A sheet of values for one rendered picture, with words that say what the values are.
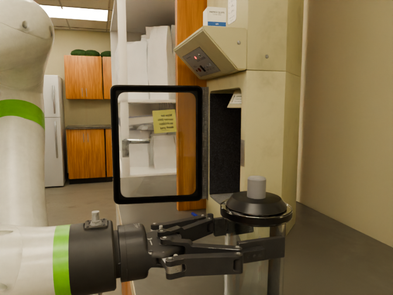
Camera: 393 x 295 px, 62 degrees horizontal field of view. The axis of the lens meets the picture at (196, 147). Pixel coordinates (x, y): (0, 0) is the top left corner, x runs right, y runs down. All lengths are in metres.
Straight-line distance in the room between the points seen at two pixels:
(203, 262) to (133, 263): 0.09
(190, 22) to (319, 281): 0.88
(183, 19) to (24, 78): 0.64
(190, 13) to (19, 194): 0.84
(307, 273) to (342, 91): 0.63
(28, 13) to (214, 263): 0.51
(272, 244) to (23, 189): 0.42
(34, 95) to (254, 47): 0.52
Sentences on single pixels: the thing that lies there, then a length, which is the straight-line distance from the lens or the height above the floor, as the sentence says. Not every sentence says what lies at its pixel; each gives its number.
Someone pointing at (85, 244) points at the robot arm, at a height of 1.15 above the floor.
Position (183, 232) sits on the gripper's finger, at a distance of 0.51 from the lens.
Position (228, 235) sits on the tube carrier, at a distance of 0.51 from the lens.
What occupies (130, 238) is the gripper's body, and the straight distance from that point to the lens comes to 0.45.
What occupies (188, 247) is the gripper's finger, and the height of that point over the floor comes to 1.13.
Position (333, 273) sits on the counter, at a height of 0.94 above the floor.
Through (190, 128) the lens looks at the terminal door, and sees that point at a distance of 1.12.
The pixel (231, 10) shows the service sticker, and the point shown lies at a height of 1.58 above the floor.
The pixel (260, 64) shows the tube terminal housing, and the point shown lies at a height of 1.42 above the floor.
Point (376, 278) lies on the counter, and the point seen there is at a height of 0.94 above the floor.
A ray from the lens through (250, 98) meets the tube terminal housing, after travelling 0.84.
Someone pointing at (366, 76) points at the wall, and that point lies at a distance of 1.15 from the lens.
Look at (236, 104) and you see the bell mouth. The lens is 0.95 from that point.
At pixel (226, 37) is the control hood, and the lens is 0.83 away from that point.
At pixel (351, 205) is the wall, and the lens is 1.21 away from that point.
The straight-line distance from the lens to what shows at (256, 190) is 0.50.
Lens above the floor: 1.32
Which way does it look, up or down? 7 degrees down
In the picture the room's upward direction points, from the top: straight up
